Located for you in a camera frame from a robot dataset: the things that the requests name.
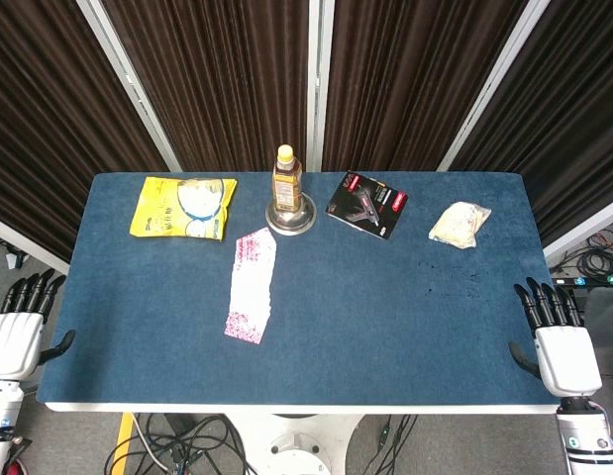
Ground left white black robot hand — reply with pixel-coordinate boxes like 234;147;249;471
0;268;77;381

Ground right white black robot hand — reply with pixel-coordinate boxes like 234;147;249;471
507;276;603;398

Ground black power strip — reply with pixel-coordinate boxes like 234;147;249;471
552;276;613;289

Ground clear wrapped bread package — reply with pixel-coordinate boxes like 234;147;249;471
428;200;493;250

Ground blue table mat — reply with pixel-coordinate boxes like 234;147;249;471
36;171;565;409

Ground yellow snack bag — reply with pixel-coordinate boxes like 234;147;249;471
129;176;239;242

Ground dark brown curtain panel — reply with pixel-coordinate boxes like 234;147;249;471
100;0;318;173
451;0;613;247
321;0;529;173
0;0;171;264

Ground black glue gun package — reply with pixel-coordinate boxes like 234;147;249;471
325;170;410;241

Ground stainless steel bowl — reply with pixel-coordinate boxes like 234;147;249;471
264;191;319;236

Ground amber drink bottle yellow cap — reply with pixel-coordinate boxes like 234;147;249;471
271;143;304;212

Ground white frame post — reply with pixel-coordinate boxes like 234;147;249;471
74;0;183;173
0;214;72;277
542;194;613;261
436;0;554;173
305;0;337;173

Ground coiled black cables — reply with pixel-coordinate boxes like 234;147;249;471
550;223;613;279

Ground thin black floor cable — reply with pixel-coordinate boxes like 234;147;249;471
358;414;419;475

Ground black floor cable bundle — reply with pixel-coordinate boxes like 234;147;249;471
105;413;260;475

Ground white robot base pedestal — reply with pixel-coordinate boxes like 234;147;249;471
225;413;367;475

